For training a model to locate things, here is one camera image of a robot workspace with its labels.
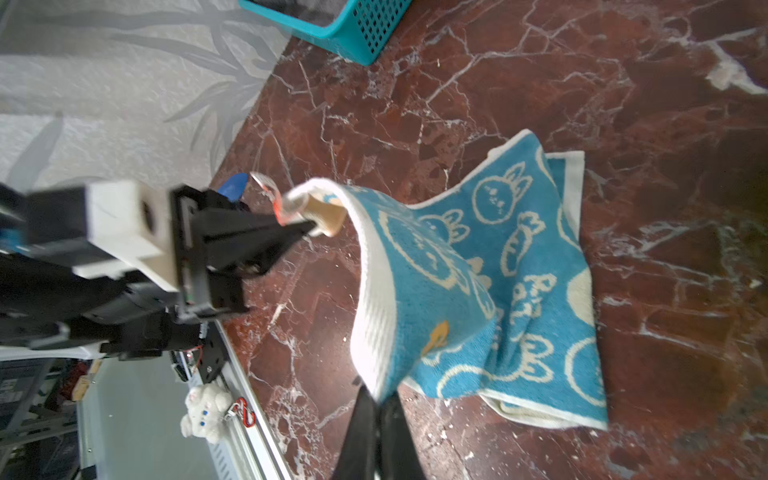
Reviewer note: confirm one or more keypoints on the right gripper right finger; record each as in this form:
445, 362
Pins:
398, 457

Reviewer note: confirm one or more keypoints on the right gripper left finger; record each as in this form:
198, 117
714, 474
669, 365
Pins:
358, 459

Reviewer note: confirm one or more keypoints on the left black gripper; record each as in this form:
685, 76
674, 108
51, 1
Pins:
216, 240

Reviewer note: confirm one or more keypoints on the teal patterned towel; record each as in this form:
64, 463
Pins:
483, 290

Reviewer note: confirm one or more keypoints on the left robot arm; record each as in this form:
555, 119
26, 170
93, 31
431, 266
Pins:
46, 307

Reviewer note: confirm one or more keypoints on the white plush toy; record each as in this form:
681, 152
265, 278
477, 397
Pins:
207, 406

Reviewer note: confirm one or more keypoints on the teal plastic basket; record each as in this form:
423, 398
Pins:
357, 30

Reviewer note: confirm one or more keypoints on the blue handled scoop tool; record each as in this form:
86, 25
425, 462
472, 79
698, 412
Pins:
234, 188

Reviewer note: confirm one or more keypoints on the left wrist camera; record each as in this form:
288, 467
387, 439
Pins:
96, 229

